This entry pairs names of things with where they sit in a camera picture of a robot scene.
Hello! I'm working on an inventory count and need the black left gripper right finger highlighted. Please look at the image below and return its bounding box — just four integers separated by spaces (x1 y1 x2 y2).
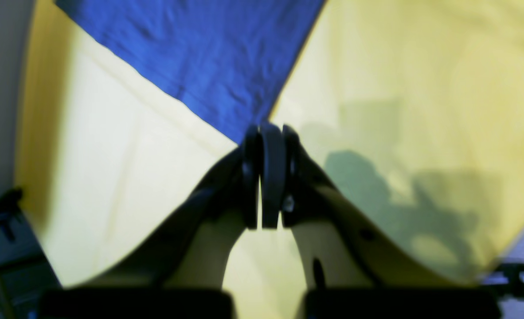
261 122 458 288

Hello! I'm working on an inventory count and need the black clamp right corner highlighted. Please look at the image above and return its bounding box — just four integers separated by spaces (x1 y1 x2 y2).
481 263 524 301

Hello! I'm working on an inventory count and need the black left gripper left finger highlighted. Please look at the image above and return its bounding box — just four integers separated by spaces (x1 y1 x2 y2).
83 125 261 288

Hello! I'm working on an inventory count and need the blue-grey T-shirt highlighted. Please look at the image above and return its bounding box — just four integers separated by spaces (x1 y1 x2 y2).
56 0 325 144

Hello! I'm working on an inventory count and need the yellow table cloth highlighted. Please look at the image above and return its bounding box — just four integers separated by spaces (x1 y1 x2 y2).
15 0 524 319

